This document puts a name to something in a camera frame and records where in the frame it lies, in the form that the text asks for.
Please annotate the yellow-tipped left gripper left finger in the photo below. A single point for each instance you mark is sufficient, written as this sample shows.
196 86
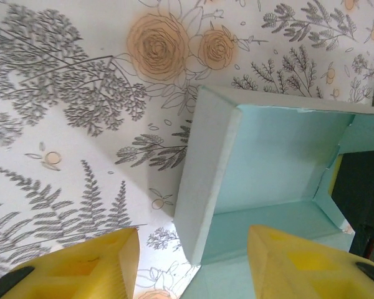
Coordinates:
81 271

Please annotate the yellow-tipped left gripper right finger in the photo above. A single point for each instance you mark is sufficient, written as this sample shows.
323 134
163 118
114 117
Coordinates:
299 271

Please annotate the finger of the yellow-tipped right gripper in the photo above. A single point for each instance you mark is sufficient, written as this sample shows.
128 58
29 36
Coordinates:
335 177

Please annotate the light blue paper box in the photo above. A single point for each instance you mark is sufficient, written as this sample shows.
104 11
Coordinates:
268 155

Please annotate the floral table cover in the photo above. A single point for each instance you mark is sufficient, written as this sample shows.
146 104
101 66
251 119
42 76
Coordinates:
50 155

